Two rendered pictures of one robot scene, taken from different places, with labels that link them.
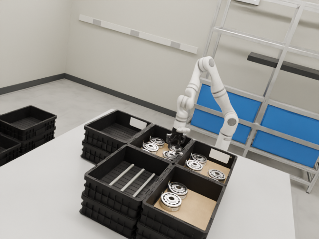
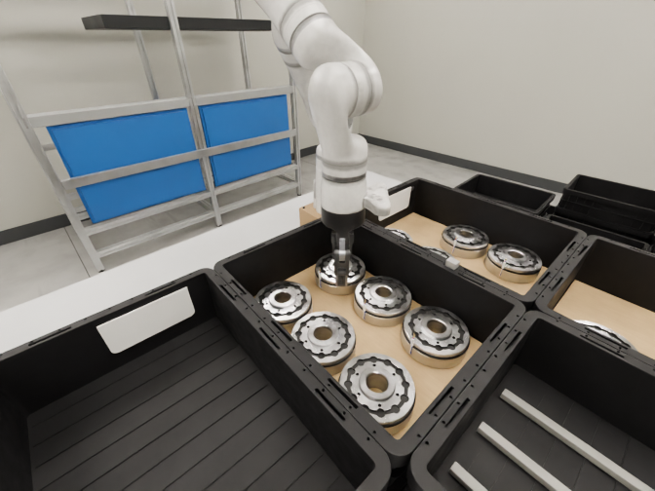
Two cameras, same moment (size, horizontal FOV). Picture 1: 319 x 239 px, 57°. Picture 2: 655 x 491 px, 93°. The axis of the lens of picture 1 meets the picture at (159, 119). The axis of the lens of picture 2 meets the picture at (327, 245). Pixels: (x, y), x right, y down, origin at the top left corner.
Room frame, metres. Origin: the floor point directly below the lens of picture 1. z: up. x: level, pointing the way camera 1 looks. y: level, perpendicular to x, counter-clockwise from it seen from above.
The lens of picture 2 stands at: (1.48, 0.29, 1.25)
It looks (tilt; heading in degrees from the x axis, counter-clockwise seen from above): 34 degrees down; 300
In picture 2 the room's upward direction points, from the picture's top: straight up
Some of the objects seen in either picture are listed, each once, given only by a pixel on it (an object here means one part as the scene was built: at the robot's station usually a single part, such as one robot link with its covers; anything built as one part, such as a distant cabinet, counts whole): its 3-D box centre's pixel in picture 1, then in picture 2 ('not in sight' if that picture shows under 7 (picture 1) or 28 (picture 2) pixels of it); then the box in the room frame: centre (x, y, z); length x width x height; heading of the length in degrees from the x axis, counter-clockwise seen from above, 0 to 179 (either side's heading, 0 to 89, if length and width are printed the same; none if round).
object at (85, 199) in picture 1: (126, 196); not in sight; (1.25, 0.07, 0.76); 0.40 x 0.30 x 0.12; 162
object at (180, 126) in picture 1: (181, 124); (355, 186); (1.68, -0.14, 1.05); 0.11 x 0.09 x 0.06; 27
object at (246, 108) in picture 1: (223, 114); (140, 164); (3.42, -0.75, 0.60); 0.72 x 0.03 x 0.56; 74
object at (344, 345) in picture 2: (150, 146); (323, 335); (1.65, 0.01, 0.86); 0.10 x 0.10 x 0.01
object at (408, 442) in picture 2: (162, 142); (356, 288); (1.63, -0.05, 0.92); 0.40 x 0.30 x 0.02; 162
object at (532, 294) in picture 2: (207, 161); (454, 225); (1.53, -0.34, 0.92); 0.40 x 0.30 x 0.02; 162
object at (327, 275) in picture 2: (176, 148); (340, 267); (1.71, -0.15, 0.86); 0.10 x 0.10 x 0.01
